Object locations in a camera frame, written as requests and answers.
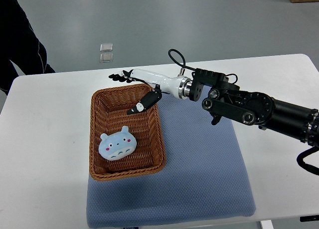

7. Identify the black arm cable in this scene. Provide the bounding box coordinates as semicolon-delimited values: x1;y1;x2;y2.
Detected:
167;48;197;76

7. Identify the white table leg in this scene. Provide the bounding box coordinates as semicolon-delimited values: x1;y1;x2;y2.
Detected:
260;220;274;229

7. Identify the blue plush toy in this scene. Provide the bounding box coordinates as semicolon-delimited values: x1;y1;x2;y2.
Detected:
98;126;137;161

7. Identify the blue quilted mat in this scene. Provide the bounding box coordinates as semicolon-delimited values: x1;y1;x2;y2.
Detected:
87;84;256;229

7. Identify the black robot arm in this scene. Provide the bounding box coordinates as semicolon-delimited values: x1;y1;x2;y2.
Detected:
183;69;319;148

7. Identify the brown wicker basket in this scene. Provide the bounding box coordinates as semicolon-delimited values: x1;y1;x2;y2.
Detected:
89;84;166;181

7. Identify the person in black clothing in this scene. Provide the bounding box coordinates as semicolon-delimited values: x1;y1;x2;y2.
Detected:
0;0;55;95

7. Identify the upper metal floor plate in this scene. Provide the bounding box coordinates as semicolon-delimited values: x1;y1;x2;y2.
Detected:
100;43;113;52

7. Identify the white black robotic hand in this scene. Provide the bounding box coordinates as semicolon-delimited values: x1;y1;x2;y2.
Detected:
109;69;192;115

